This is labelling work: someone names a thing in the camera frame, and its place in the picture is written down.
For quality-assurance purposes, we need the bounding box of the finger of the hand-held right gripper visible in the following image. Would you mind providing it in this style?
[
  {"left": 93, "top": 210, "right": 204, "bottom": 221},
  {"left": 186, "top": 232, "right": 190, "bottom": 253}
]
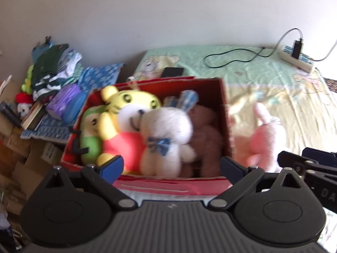
[
  {"left": 278, "top": 151, "right": 337, "bottom": 182},
  {"left": 301, "top": 148, "right": 337, "bottom": 167}
]

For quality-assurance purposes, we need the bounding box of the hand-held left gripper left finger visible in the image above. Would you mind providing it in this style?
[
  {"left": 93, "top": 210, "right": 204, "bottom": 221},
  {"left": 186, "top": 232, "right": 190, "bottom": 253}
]
[{"left": 30, "top": 155, "right": 138, "bottom": 211}]

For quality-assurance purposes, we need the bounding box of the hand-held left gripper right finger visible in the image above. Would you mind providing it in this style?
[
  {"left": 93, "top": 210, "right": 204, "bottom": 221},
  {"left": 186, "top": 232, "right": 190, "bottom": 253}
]
[{"left": 208, "top": 156, "right": 313, "bottom": 213}]

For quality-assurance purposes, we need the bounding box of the yellow tiger plush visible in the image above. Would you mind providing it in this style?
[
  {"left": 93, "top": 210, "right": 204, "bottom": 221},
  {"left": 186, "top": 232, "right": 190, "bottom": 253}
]
[{"left": 96, "top": 86, "right": 162, "bottom": 174}]

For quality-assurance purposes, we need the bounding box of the green plush toy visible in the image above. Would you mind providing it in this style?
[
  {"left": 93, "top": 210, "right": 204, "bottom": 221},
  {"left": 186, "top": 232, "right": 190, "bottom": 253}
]
[{"left": 71, "top": 105, "right": 108, "bottom": 166}]

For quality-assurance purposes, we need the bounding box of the brown bear plush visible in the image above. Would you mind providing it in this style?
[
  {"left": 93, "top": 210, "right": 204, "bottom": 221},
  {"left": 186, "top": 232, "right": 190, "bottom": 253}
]
[{"left": 182, "top": 105, "right": 224, "bottom": 178}]

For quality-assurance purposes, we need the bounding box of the red cardboard box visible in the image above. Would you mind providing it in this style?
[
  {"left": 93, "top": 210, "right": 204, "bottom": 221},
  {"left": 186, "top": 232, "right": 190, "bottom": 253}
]
[{"left": 60, "top": 76, "right": 236, "bottom": 198}]

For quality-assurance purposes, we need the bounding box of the white rabbit plush blue bow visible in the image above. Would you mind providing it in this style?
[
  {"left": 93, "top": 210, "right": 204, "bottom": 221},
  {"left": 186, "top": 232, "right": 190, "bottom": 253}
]
[{"left": 139, "top": 90, "right": 199, "bottom": 178}]

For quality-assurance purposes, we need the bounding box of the desktop with cartoon print cloth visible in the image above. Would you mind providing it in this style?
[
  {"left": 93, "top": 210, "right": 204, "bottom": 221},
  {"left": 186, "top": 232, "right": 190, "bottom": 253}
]
[{"left": 132, "top": 45, "right": 337, "bottom": 243}]

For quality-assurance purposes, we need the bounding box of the brown floral cloth covered furniture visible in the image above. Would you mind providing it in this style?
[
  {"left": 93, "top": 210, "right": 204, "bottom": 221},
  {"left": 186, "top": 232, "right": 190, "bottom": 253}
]
[{"left": 322, "top": 78, "right": 337, "bottom": 93}]

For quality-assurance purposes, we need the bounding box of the purple tissue pack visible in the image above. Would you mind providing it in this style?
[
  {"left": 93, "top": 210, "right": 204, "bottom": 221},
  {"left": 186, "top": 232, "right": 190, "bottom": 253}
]
[{"left": 46, "top": 84, "right": 82, "bottom": 120}]

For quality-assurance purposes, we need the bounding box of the blue patterned cloth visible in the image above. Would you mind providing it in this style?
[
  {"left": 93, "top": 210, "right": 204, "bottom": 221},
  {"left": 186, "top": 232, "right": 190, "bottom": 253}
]
[{"left": 21, "top": 63, "right": 125, "bottom": 144}]

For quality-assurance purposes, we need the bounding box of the stack of cardboard boxes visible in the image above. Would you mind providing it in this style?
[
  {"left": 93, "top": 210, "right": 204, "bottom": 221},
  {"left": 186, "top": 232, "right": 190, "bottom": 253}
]
[{"left": 0, "top": 79, "right": 66, "bottom": 217}]

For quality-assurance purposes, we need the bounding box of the stack of books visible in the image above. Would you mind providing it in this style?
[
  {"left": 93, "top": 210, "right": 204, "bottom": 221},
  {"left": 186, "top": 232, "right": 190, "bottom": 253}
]
[{"left": 21, "top": 101, "right": 46, "bottom": 131}]

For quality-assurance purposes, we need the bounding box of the white power strip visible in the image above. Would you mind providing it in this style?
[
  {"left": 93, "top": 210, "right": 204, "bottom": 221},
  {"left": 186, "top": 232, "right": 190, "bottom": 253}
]
[{"left": 279, "top": 45, "right": 316, "bottom": 73}]

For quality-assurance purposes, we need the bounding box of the small red and white toy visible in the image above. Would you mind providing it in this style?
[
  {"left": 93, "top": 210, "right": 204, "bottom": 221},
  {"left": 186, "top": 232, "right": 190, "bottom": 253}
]
[{"left": 16, "top": 92, "right": 33, "bottom": 118}]

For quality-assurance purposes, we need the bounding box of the black charger adapter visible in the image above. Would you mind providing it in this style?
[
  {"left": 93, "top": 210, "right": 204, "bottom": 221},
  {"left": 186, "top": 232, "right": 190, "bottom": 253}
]
[{"left": 291, "top": 39, "right": 304, "bottom": 60}]

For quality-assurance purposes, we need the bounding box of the black smartphone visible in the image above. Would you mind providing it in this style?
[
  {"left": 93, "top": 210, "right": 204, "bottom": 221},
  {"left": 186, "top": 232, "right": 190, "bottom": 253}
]
[{"left": 161, "top": 67, "right": 185, "bottom": 78}]

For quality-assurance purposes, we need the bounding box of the pile of folded clothes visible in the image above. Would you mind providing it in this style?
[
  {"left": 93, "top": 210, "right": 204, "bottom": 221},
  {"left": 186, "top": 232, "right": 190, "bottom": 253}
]
[{"left": 25, "top": 35, "right": 85, "bottom": 102}]

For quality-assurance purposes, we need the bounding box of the small green plush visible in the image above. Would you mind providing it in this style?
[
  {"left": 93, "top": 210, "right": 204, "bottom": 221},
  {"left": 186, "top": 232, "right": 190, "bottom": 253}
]
[{"left": 22, "top": 66, "right": 35, "bottom": 95}]

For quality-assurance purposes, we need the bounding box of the white power cord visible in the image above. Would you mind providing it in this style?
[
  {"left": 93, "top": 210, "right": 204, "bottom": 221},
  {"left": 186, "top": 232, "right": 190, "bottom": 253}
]
[{"left": 312, "top": 39, "right": 337, "bottom": 62}]

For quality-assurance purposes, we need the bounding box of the black charging cable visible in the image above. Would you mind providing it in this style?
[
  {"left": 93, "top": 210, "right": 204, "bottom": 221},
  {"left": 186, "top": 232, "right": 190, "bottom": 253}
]
[{"left": 204, "top": 28, "right": 303, "bottom": 69}]

